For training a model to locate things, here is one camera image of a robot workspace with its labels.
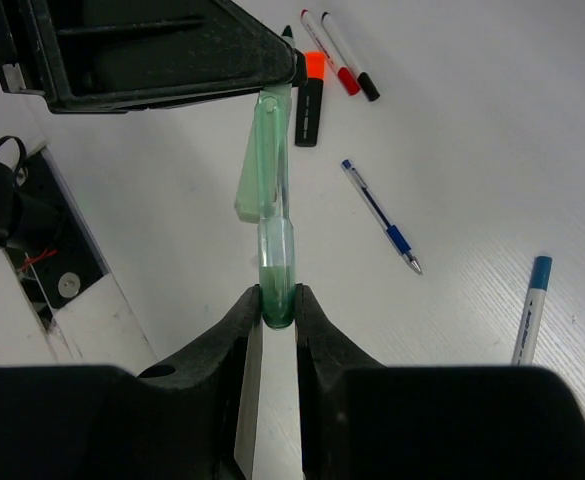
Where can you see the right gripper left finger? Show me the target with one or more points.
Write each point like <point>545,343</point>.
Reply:
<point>204,423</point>

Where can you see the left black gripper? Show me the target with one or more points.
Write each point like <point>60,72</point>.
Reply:
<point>99,57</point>

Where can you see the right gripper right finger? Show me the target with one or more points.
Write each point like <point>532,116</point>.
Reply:
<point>323,354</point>

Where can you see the green translucent pen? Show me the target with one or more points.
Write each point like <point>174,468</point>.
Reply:
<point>275,230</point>

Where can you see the green pen cap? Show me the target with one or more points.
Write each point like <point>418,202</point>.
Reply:
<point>246,202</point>

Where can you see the blue ballpoint pen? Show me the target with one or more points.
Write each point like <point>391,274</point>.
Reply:
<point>393,233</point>

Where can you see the blue capped white marker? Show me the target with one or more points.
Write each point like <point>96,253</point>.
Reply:
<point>529,325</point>

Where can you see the orange black highlighter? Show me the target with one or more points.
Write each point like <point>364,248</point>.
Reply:
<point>309,101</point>

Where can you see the red capped white marker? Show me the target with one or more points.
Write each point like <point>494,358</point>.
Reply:
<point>333,58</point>

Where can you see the black capped white marker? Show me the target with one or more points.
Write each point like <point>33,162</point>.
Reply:
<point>361,75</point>

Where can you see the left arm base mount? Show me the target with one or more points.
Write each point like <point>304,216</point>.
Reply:
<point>49,248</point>

